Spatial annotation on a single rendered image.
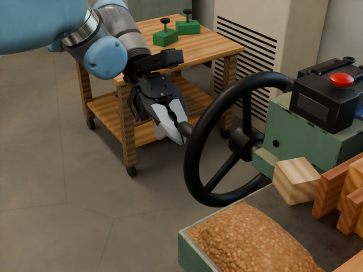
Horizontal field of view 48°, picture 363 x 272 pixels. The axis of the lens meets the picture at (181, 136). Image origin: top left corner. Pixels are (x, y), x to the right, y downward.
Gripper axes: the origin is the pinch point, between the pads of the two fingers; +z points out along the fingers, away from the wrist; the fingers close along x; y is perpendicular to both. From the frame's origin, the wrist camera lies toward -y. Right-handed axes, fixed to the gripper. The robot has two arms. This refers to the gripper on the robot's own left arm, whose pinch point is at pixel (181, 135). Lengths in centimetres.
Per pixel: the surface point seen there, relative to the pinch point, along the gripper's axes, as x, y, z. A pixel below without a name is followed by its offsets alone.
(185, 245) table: 16.8, -16.1, 20.4
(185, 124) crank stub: 0.3, -3.3, -0.6
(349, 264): 7.7, -28.0, 29.8
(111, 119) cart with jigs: -37, 108, -66
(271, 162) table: -4.6, -12.3, 13.7
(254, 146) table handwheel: -10.1, -4.4, 7.8
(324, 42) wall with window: -137, 56, -52
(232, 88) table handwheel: -4.9, -13.2, -0.1
